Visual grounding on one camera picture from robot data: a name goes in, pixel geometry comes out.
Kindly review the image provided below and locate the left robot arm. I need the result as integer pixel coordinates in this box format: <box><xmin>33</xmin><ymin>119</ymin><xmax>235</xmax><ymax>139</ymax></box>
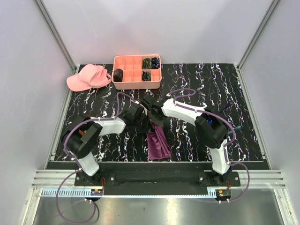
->
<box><xmin>61</xmin><ymin>103</ymin><xmax>147</xmax><ymax>186</ymax></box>

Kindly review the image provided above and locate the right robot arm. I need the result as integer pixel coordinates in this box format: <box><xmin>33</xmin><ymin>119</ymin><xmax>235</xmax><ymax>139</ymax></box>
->
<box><xmin>141</xmin><ymin>95</ymin><xmax>233</xmax><ymax>186</ymax></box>

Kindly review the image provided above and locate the purple cloth napkin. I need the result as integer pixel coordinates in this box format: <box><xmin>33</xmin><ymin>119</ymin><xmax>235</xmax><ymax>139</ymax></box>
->
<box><xmin>146</xmin><ymin>123</ymin><xmax>172</xmax><ymax>161</ymax></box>

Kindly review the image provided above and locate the dark rolled sock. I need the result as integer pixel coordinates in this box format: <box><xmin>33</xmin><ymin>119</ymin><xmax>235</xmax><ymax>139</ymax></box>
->
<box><xmin>113</xmin><ymin>68</ymin><xmax>124</xmax><ymax>83</ymax></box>

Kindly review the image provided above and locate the pink divided organizer box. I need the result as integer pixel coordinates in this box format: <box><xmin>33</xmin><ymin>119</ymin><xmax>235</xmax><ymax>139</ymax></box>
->
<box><xmin>112</xmin><ymin>54</ymin><xmax>162</xmax><ymax>90</ymax></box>

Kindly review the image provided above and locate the brown cloth napkin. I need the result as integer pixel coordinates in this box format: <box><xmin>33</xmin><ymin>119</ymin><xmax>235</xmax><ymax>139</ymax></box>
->
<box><xmin>75</xmin><ymin>115</ymin><xmax>92</xmax><ymax>136</ymax></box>

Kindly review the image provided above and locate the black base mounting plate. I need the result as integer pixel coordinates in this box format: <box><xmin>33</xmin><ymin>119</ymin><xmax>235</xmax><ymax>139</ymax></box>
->
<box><xmin>75</xmin><ymin>162</ymin><xmax>241</xmax><ymax>197</ymax></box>

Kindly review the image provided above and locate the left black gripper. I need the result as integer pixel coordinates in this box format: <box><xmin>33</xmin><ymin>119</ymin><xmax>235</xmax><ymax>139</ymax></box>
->
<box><xmin>133</xmin><ymin>113</ymin><xmax>155</xmax><ymax>133</ymax></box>

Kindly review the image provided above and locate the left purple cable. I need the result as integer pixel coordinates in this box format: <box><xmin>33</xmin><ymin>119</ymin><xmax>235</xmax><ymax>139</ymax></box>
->
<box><xmin>56</xmin><ymin>91</ymin><xmax>136</xmax><ymax>223</ymax></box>

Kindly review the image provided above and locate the pink baseball cap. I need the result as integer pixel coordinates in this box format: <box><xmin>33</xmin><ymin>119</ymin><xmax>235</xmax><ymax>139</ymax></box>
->
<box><xmin>66</xmin><ymin>64</ymin><xmax>112</xmax><ymax>92</ymax></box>

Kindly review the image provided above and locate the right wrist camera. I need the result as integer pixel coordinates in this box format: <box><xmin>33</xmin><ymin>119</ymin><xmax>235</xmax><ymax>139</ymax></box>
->
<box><xmin>141</xmin><ymin>94</ymin><xmax>162</xmax><ymax>111</ymax></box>

